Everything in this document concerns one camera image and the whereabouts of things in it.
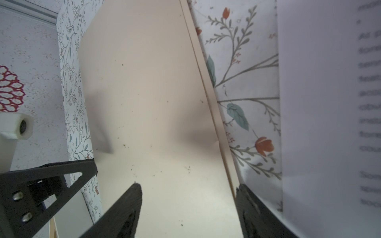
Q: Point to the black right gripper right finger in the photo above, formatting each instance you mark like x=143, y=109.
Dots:
x=256, y=220

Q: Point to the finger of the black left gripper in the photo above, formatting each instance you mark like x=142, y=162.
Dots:
x=31, y=197

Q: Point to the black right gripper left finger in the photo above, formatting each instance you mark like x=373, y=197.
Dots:
x=121, y=220

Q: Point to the beige manila folder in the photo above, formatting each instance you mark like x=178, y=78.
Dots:
x=154, y=121

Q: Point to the white printed text sheet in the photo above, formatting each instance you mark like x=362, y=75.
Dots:
x=330, y=97

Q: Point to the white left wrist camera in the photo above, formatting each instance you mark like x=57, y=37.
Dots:
x=14, y=127

